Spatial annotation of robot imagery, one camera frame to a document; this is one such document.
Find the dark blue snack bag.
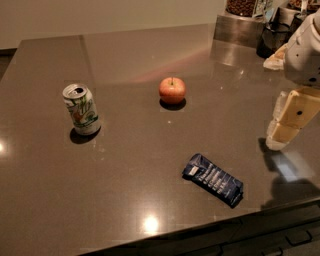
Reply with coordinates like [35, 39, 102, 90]
[182, 153, 243, 208]

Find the black mesh cup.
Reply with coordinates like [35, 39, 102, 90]
[256, 22, 290, 59]

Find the red apple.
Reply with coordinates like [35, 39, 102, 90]
[158, 77, 186, 104]

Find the black drawer handle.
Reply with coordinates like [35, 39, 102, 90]
[286, 231, 313, 247]

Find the white green soda can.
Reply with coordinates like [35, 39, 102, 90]
[62, 83, 101, 136]

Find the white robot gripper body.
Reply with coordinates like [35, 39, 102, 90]
[284, 10, 320, 87]

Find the stainless steel dispenser base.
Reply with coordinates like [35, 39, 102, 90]
[213, 12, 264, 48]

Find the snack jar with brown contents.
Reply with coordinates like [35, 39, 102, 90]
[226, 0, 255, 17]

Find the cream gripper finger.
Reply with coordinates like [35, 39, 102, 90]
[273, 91, 289, 121]
[266, 87, 320, 151]

